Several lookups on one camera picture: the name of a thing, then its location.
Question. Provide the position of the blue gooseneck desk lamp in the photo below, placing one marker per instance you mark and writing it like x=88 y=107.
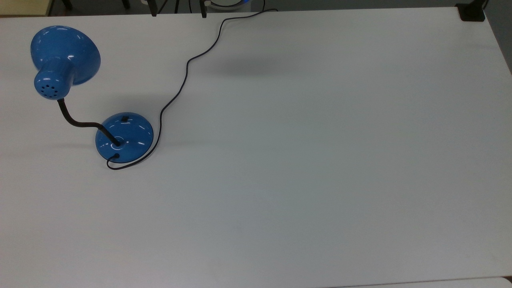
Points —
x=64 y=48

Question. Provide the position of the black stand leg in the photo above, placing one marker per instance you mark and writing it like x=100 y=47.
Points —
x=203 y=10
x=153 y=8

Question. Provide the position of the dark chair leg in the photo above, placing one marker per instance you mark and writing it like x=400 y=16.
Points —
x=67 y=4
x=126 y=3

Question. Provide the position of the light wooden furniture panel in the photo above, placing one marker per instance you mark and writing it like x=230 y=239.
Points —
x=24 y=7

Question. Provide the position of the black clamp mount with pole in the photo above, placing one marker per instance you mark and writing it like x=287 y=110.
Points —
x=471 y=12

